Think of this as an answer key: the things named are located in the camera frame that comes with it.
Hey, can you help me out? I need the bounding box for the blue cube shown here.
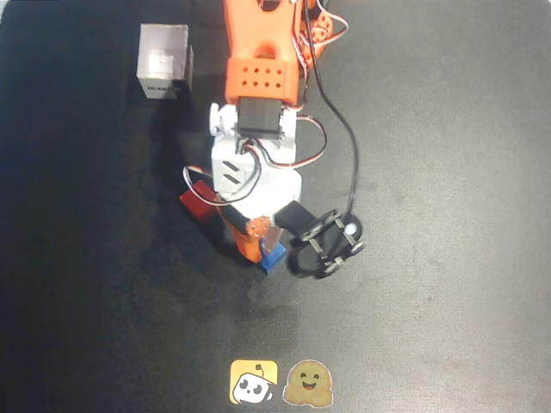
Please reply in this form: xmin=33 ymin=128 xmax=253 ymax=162
xmin=257 ymin=242 xmax=288 ymax=275

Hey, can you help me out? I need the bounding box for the hugging face emoji sticker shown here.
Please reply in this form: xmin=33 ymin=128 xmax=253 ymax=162
xmin=282 ymin=359 xmax=335 ymax=408

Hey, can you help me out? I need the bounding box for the white red black servo cable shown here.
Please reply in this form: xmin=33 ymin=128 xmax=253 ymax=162
xmin=290 ymin=0 xmax=350 ymax=70
xmin=182 ymin=144 xmax=263 ymax=204
xmin=245 ymin=114 xmax=328 ymax=172

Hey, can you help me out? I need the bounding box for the white cardboard box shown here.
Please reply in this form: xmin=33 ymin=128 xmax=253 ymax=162
xmin=136 ymin=23 xmax=195 ymax=101

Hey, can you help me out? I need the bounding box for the black desk mat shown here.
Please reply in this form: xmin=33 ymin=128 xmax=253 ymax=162
xmin=0 ymin=0 xmax=551 ymax=413

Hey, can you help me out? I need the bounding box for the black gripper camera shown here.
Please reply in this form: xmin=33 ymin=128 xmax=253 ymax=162
xmin=275 ymin=200 xmax=367 ymax=280

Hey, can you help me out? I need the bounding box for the red cube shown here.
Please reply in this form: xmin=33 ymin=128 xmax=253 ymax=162
xmin=178 ymin=180 xmax=219 ymax=225

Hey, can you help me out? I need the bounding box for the black camera cable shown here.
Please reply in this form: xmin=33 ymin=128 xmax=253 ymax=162
xmin=308 ymin=0 xmax=361 ymax=216

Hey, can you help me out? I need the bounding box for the yellow robot face sticker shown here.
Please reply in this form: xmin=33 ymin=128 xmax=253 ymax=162
xmin=229 ymin=359 xmax=279 ymax=405

